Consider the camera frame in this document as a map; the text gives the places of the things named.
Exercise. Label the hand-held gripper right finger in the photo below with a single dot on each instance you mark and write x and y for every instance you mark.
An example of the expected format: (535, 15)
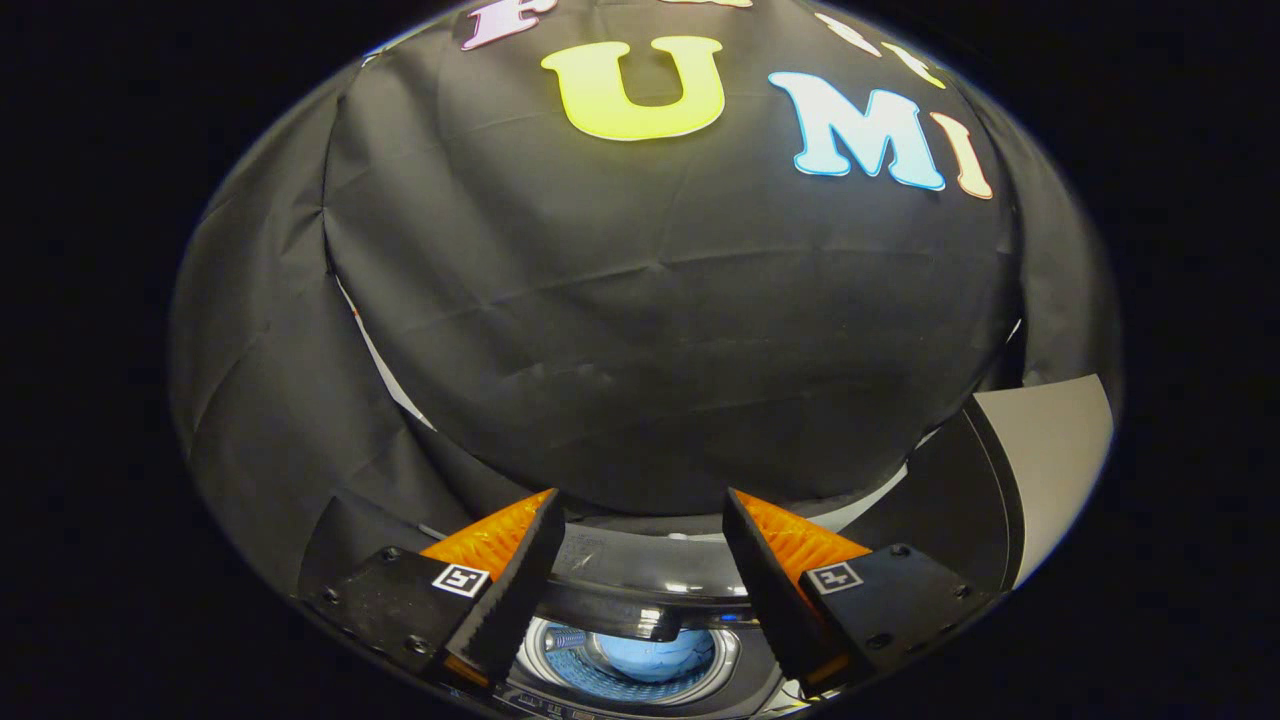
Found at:
(770, 590)

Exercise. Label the grey washing machine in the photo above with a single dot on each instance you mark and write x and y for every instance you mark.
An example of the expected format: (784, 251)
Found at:
(745, 675)

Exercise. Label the light blue polo shirt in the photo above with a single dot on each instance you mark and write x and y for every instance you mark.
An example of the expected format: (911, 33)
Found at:
(655, 655)

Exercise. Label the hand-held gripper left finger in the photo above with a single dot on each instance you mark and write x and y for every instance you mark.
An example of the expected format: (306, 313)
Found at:
(510, 590)

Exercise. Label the beige cabinet with dark top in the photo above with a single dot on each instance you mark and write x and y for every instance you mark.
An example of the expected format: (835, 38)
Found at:
(1055, 450)

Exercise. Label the black backdrop cloth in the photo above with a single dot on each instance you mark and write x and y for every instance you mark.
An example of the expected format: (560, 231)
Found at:
(650, 320)

